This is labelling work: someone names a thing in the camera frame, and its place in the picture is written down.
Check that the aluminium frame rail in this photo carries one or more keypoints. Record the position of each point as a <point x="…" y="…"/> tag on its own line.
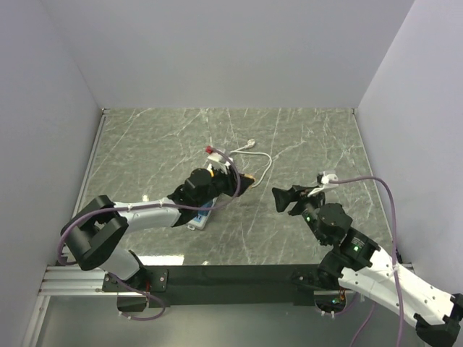
<point x="42" y="303"/>

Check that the small orange plug adapter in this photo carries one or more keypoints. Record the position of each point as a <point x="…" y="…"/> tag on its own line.
<point x="249" y="177"/>

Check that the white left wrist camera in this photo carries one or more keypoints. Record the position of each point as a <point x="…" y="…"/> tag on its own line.
<point x="216" y="161"/>

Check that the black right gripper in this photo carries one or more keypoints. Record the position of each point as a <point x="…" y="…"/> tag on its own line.
<point x="295" y="193"/>

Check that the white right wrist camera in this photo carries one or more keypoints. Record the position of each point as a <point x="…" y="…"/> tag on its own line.
<point x="326" y="181"/>

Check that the white power strip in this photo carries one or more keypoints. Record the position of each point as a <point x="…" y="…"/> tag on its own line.
<point x="200" y="220"/>

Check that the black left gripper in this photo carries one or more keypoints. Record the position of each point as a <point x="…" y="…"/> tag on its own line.
<point x="230" y="178"/>

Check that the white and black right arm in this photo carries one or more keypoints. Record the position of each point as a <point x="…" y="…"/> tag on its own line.
<point x="358" y="263"/>

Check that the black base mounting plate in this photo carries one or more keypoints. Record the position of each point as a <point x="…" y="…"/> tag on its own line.
<point x="300" y="285"/>

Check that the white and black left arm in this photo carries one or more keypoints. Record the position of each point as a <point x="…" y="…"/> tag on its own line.
<point x="93" y="235"/>

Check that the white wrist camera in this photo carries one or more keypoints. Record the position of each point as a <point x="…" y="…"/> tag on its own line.
<point x="326" y="181"/>
<point x="216" y="161"/>

